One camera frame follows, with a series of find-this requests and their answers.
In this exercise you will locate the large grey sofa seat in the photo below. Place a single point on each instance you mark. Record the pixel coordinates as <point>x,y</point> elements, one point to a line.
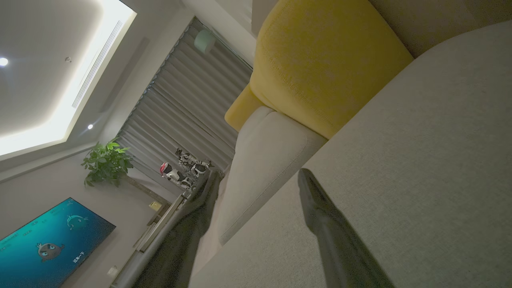
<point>420,160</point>

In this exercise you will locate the green potted plant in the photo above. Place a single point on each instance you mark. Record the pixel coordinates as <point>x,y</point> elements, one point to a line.
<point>106,162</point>

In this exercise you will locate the humanoid robot with santa hat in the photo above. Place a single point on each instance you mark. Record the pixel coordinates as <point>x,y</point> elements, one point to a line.
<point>172,174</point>

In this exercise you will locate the ceiling air vent grille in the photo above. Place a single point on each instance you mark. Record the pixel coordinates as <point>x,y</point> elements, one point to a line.
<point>98,64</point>

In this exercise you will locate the yellow sofa backrest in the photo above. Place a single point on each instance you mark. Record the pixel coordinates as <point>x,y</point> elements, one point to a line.
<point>320,64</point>

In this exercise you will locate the round white wall device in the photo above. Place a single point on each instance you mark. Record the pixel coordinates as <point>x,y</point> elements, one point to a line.
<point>204,40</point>

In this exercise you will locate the black white wheeled robot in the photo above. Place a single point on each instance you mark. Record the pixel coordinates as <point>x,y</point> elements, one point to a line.
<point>194,162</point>

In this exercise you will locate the wall television screen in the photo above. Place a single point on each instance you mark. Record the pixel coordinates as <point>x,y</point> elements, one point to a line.
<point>48,248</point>

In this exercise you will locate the grey pleated curtain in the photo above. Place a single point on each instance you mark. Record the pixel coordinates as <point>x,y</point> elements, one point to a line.
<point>192,104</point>

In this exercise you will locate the small yellow jar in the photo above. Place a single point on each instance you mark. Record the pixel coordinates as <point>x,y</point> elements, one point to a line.
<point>155,206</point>

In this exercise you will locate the grey sofa back cushion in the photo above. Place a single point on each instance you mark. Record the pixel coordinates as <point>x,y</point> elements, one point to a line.
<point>264,168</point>

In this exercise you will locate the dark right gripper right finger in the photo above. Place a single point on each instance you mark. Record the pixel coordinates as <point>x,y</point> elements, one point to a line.
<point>340,248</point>

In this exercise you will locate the long grey tv cabinet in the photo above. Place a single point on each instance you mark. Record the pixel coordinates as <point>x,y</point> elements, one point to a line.
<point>132,260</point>

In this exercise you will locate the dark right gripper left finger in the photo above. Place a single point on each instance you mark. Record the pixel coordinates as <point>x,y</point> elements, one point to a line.
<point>180,248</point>

